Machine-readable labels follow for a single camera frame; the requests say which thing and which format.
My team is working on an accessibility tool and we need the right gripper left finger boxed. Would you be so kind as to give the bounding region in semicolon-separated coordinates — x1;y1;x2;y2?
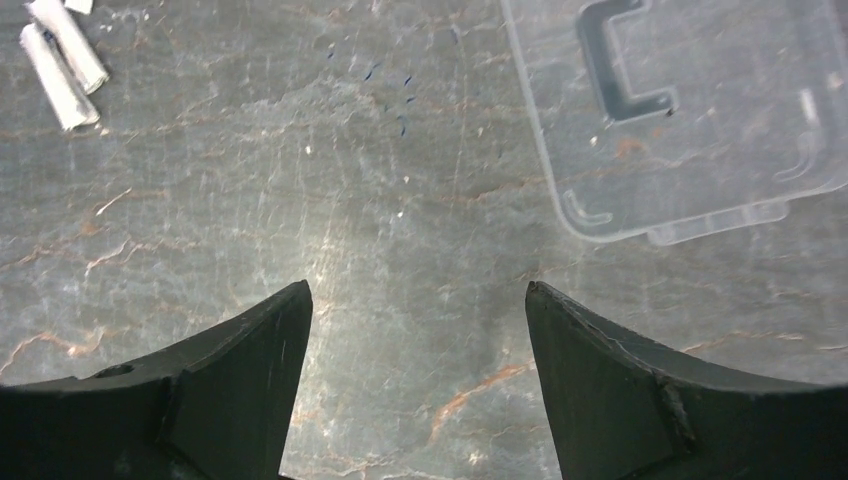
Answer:
1;280;313;479

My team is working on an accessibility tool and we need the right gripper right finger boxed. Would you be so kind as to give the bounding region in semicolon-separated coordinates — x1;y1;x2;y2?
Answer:
525;281;847;479

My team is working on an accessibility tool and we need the small white blue tube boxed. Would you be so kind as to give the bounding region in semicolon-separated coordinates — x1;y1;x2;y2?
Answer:
64;0;94;15

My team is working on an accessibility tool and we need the clear box lid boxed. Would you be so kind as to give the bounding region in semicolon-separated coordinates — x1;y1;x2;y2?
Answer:
501;1;847;246

